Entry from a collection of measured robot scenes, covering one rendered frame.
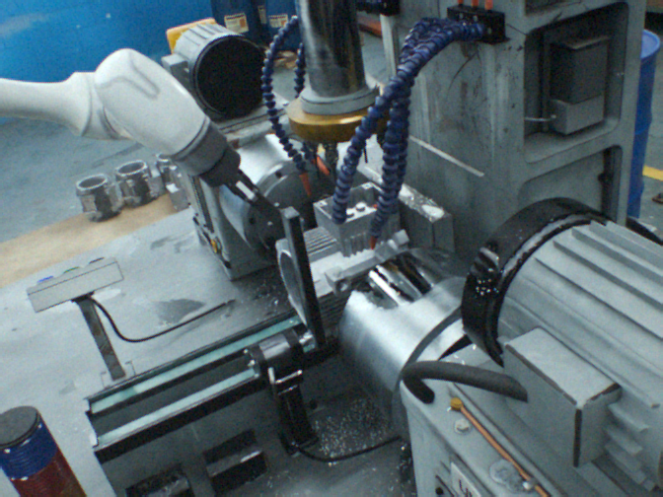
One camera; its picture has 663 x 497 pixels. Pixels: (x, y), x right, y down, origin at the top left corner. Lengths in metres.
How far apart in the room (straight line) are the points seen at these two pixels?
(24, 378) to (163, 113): 0.82
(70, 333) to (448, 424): 1.15
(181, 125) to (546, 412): 0.67
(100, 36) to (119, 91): 5.67
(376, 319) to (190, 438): 0.45
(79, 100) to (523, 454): 0.82
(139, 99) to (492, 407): 0.63
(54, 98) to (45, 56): 5.45
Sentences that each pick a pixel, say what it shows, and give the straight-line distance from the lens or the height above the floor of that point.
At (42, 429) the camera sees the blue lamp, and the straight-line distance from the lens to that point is 0.80.
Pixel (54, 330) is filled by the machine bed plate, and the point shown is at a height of 0.80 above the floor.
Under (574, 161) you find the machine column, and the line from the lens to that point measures 1.18.
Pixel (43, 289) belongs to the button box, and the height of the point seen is 1.07.
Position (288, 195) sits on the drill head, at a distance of 1.33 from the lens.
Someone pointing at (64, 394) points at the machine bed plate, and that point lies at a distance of 1.51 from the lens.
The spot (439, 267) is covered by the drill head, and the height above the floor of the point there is 1.16.
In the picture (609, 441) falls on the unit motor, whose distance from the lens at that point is 0.59.
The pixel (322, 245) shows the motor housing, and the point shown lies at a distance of 1.12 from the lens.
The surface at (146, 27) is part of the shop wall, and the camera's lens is 6.76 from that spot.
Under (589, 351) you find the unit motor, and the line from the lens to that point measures 0.57.
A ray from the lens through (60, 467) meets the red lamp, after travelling 0.84.
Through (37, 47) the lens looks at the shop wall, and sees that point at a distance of 6.54.
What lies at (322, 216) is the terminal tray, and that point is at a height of 1.13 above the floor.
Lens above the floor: 1.70
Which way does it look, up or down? 32 degrees down
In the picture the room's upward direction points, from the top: 11 degrees counter-clockwise
